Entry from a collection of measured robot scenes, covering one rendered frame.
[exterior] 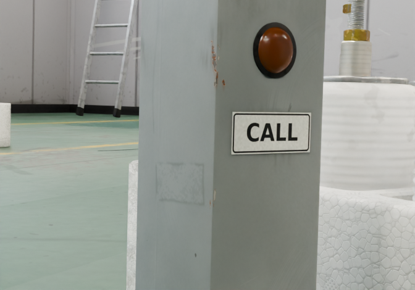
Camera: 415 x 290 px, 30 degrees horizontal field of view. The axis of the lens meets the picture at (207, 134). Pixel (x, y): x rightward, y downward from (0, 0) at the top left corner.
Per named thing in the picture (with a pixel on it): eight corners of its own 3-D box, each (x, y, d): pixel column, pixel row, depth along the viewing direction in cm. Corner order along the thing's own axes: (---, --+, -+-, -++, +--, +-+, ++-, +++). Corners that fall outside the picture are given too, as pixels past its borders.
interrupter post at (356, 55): (366, 87, 55) (368, 40, 55) (333, 86, 56) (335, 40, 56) (375, 87, 57) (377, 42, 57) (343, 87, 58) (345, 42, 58)
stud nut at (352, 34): (364, 40, 55) (364, 28, 55) (341, 41, 56) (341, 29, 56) (371, 42, 57) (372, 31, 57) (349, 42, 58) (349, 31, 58)
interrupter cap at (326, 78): (394, 87, 51) (394, 76, 51) (287, 84, 55) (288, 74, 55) (418, 89, 58) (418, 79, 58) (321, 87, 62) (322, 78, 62)
